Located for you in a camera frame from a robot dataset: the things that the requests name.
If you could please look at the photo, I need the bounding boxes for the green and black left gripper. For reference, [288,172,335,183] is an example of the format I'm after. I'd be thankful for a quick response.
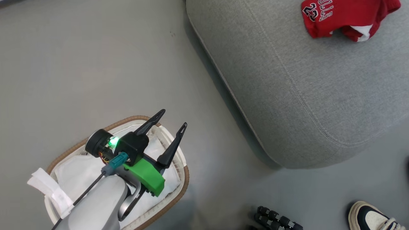
[124,109,188,197]

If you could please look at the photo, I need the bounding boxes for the grey fabric ottoman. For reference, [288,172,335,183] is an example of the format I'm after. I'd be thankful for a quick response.
[186,0,409,169]

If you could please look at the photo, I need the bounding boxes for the teal cable connector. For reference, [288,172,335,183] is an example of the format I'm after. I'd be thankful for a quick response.
[101,152,129,177]

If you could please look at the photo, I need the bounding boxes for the white cloth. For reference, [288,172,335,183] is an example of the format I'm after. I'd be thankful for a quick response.
[54,124,181,229]

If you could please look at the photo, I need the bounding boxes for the red basketball jersey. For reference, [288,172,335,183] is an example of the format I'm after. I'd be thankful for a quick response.
[301,0,402,43]

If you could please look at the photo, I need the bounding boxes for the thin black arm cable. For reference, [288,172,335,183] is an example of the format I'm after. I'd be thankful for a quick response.
[51,172,107,230]

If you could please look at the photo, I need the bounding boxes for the white and black sneaker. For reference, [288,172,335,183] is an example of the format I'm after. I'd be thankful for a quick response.
[347,200,400,230]

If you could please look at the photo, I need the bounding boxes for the white laundry basket brown rim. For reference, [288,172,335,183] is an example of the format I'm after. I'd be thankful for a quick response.
[27,115,190,230]

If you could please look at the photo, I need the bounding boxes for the black ribbed connector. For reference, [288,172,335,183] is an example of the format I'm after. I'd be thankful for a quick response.
[254,213,285,230]
[257,206,304,230]

